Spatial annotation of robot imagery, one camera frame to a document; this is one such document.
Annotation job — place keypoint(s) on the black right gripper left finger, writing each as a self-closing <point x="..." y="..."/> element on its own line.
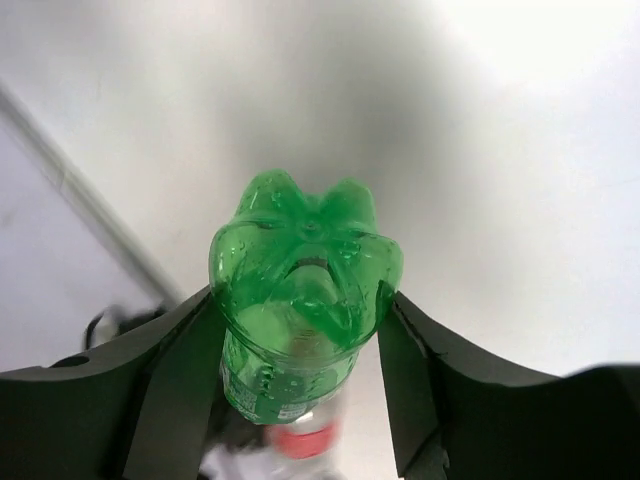
<point x="136" y="407"/>

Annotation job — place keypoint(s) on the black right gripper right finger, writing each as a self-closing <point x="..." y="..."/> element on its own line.
<point x="457" y="411"/>

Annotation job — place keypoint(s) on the green plastic bottle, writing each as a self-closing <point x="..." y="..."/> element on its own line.
<point x="304" y="281"/>

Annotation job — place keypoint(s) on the clear bottle red cap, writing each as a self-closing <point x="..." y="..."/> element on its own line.
<point x="305" y="448"/>

